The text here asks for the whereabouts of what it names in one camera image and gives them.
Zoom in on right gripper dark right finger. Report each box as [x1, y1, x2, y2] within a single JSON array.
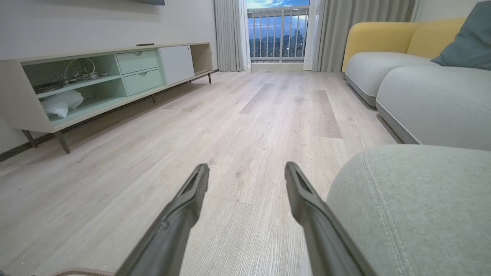
[[284, 161, 379, 276]]

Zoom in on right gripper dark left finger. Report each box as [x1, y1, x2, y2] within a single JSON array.
[[115, 163, 210, 276]]

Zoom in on grey sofa seat cushion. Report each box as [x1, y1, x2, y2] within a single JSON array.
[[326, 144, 491, 276], [375, 65, 491, 151], [344, 51, 442, 108]]

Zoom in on yellow sofa backrest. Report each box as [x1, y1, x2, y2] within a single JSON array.
[[341, 17, 467, 72]]

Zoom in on white laundry basket, brown rim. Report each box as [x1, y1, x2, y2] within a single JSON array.
[[51, 267, 116, 276]]

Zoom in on mint green cabinet drawer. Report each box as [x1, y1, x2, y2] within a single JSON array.
[[122, 68, 165, 97], [115, 49, 160, 76]]

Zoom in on white cabinet door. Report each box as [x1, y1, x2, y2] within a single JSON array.
[[159, 45, 196, 86]]

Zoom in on white plastic bag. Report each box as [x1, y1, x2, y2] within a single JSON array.
[[41, 90, 85, 119]]

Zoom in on white sheer curtain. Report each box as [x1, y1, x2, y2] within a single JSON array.
[[238, 0, 252, 72], [303, 0, 327, 72]]

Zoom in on white balcony railing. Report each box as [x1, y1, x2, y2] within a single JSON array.
[[247, 5, 310, 63]]

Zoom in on grey curtain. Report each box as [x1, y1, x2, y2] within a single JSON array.
[[213, 0, 241, 73], [321, 0, 417, 73]]

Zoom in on beige and mint TV cabinet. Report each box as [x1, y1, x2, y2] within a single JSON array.
[[0, 42, 214, 154]]

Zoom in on blue-grey throw pillow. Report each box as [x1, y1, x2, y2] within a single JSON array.
[[430, 1, 491, 71]]

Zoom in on white wire loop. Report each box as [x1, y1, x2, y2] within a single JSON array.
[[61, 57, 110, 85]]

